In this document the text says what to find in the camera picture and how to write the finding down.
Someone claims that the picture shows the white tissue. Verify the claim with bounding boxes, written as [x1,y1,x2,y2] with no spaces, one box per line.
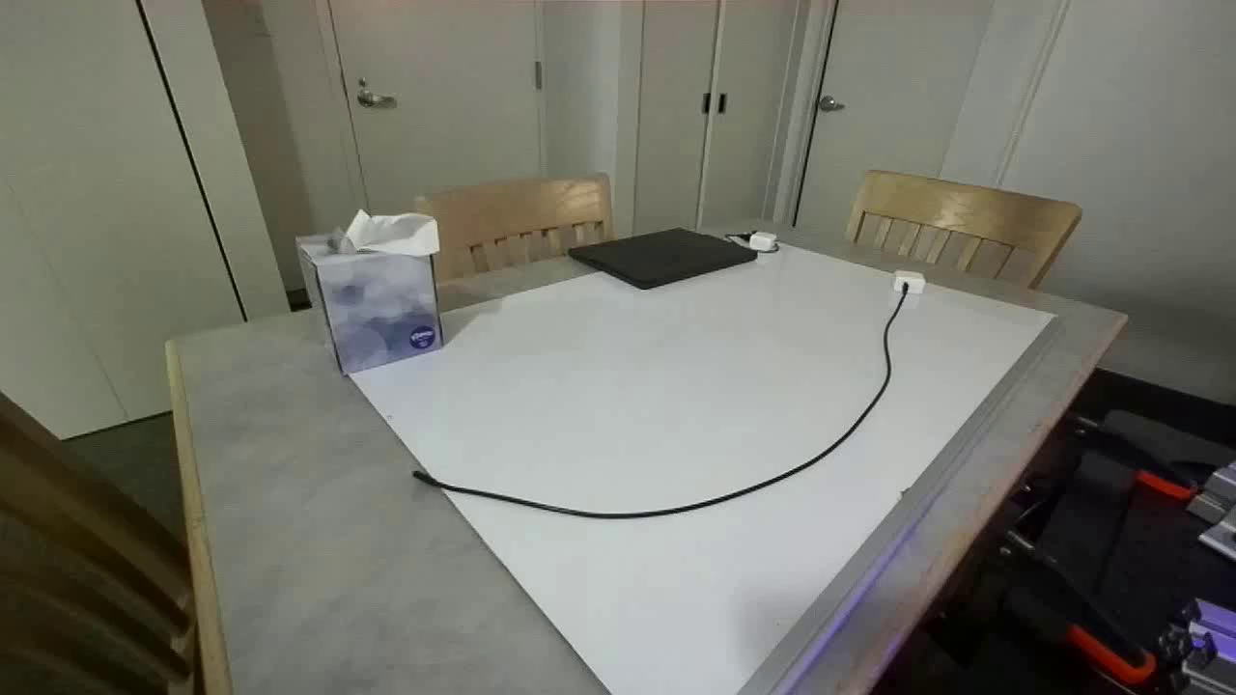
[340,206,443,259]

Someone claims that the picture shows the black charging cable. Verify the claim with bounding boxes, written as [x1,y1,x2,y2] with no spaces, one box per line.
[411,283,911,526]

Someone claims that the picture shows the blue patterned tissue box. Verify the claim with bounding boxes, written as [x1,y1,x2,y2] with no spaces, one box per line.
[295,229,449,378]

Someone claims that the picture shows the black clamp with orange handle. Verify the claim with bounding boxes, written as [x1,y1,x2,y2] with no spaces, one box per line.
[1074,430,1204,508]
[990,526,1164,691]

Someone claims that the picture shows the white cabinet door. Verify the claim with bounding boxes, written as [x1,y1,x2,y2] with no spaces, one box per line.
[629,0,718,237]
[698,0,806,233]

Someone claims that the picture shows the white whiteboard sheet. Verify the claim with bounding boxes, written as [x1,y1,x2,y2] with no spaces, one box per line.
[349,239,1057,695]

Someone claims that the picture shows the wooden slat-back chair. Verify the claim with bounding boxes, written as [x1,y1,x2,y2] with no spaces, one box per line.
[414,169,618,311]
[0,391,210,695]
[843,165,1085,292]

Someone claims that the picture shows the white door with lever handle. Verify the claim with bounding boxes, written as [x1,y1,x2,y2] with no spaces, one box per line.
[787,0,995,247]
[319,0,547,215]

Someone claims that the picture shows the black closed laptop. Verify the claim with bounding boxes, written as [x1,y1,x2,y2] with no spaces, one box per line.
[563,225,760,292]

